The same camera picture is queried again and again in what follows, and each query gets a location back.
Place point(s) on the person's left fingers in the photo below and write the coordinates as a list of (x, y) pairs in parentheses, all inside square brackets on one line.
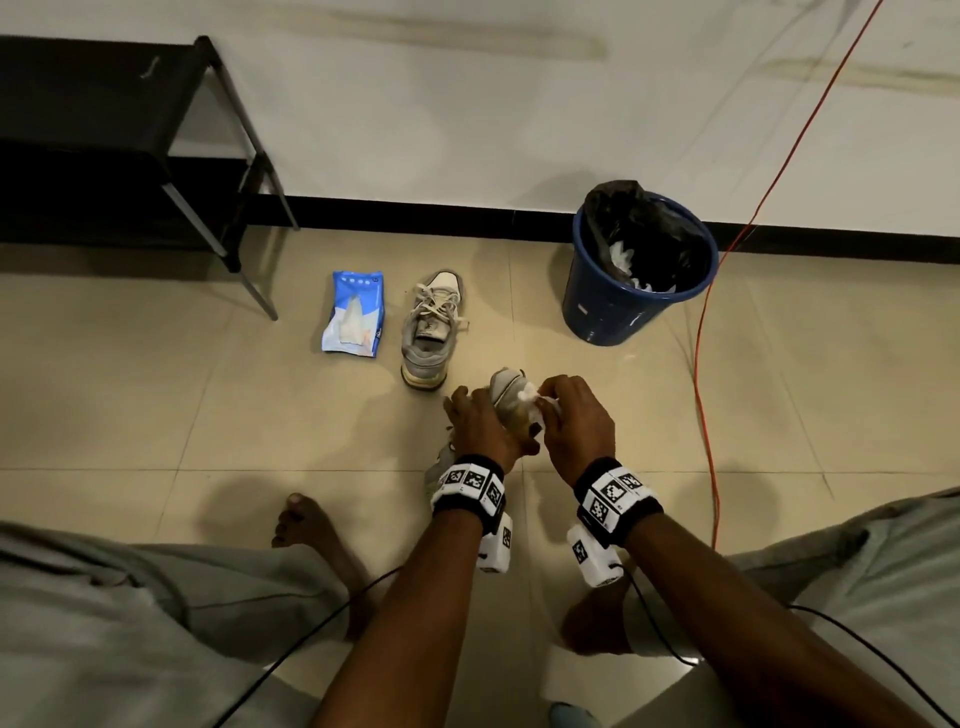
[(456, 403)]

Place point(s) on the blue wet wipes packet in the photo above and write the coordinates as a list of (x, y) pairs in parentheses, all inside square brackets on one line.
[(354, 315)]

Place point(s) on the black marker wristband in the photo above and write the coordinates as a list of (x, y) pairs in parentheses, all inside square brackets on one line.
[(615, 499), (469, 484)]

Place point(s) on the grey worn sneaker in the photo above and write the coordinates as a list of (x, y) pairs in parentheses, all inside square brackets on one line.
[(510, 401), (431, 330)]

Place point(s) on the person's right fingers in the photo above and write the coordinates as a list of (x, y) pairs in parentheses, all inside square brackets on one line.
[(566, 386)]

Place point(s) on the person's left foot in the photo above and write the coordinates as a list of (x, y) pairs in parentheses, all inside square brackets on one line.
[(319, 536)]

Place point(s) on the person's left hand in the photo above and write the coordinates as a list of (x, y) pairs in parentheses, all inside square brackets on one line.
[(480, 429)]

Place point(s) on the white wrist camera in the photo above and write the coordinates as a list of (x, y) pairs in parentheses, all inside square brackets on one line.
[(592, 562), (496, 544)]

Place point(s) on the person's right hand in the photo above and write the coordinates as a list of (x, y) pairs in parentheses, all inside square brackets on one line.
[(581, 435)]

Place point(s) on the light blue small object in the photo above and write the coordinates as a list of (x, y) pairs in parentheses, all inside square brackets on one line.
[(574, 716)]

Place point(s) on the used white wipes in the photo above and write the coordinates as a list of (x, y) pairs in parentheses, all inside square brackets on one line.
[(622, 259)]

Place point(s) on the black metal shoe rack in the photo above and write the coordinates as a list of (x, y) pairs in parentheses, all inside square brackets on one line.
[(82, 135)]

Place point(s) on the person's left trouser leg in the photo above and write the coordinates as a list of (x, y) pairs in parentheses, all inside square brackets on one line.
[(112, 630)]

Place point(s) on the white wet wipe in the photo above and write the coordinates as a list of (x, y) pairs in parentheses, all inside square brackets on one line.
[(534, 396)]

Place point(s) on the person's left forearm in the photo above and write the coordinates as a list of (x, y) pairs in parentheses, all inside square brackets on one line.
[(420, 630)]

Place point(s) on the blue plastic waste bucket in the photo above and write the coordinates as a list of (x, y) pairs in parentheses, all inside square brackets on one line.
[(600, 307)]

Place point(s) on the black bin liner bag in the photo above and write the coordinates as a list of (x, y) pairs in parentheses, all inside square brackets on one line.
[(652, 232)]

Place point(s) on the person's right trouser leg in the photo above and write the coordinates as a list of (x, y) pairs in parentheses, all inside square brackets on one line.
[(885, 570)]

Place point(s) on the person's trouser leg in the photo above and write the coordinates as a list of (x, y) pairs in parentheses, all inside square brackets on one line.
[(885, 570), (112, 630)]

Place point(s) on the person's right forearm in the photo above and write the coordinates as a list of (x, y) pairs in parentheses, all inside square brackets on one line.
[(735, 637)]

